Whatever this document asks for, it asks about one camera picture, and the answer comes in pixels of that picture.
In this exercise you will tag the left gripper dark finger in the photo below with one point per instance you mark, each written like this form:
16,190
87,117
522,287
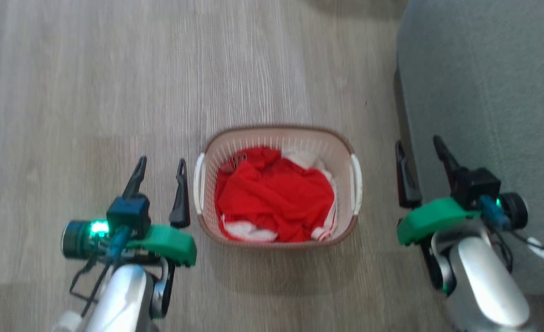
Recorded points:
180,198
135,180

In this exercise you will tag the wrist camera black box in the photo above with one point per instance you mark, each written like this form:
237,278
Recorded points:
128,214
475,184

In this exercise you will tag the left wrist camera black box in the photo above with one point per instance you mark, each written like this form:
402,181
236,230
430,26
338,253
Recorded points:
128,214

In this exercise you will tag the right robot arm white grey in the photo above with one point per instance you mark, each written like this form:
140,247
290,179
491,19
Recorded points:
481,276

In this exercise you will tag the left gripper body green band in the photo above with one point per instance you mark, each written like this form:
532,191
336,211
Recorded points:
168,242

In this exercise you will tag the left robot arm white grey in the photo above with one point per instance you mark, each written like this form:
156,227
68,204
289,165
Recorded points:
122,295

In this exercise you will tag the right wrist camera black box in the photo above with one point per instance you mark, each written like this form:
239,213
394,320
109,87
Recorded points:
475,184

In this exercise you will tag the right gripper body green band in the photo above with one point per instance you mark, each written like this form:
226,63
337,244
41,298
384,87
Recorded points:
431,219

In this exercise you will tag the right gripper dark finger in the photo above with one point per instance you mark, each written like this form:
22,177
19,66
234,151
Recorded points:
446,159
406,180

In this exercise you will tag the grey fabric sofa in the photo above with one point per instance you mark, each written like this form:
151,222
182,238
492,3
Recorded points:
488,83

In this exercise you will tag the white garment with red stripes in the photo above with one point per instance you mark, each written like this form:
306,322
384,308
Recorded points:
305,158

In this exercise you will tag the beige plastic laundry basket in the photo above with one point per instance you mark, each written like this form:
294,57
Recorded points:
278,135

